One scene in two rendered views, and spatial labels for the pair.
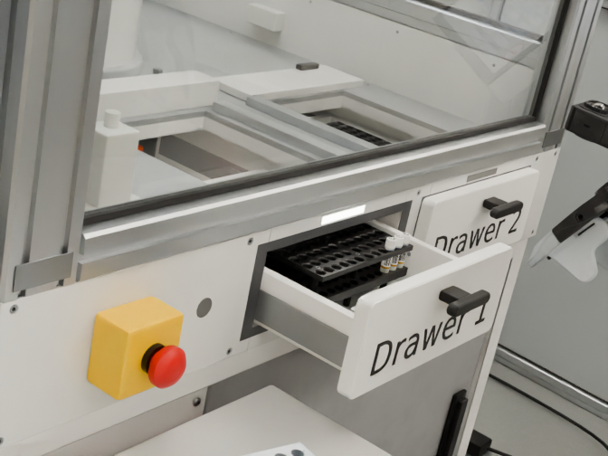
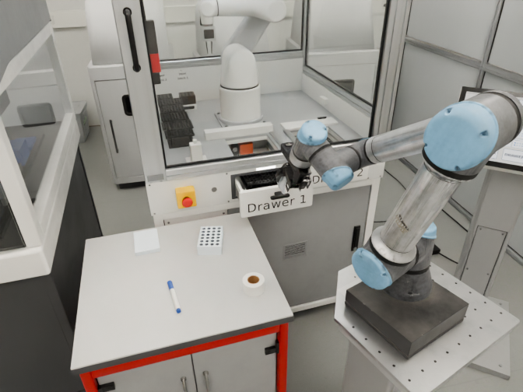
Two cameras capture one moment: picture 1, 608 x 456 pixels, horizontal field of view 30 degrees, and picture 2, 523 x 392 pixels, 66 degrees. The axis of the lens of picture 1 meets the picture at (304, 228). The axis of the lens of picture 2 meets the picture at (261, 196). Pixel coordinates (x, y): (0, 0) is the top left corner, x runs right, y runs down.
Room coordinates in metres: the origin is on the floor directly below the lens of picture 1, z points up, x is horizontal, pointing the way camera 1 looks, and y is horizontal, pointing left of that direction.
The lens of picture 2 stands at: (0.07, -0.94, 1.69)
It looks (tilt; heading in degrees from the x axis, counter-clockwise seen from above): 31 degrees down; 39
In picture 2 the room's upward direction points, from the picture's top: 1 degrees counter-clockwise
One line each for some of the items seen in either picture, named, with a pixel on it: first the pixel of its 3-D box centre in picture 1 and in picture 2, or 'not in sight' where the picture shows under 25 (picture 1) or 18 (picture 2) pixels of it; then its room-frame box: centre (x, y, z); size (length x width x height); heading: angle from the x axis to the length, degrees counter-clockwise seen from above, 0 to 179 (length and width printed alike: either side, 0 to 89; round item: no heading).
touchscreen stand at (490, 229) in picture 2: not in sight; (485, 247); (1.83, -0.81, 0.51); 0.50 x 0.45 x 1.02; 12
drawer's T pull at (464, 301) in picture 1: (459, 299); (279, 194); (1.10, -0.18, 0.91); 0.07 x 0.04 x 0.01; 146
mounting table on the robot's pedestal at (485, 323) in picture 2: not in sight; (404, 316); (1.02, -0.72, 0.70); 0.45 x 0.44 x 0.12; 72
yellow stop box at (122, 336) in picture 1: (137, 348); (186, 197); (0.91, 0.12, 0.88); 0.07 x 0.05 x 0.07; 146
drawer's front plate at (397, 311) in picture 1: (431, 315); (276, 198); (1.12, -0.15, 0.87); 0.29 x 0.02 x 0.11; 146
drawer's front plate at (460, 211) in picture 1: (476, 221); (337, 171); (1.45, -0.23, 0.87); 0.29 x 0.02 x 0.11; 146
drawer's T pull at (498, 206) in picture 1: (498, 205); not in sight; (1.43, -0.25, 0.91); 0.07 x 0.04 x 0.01; 146
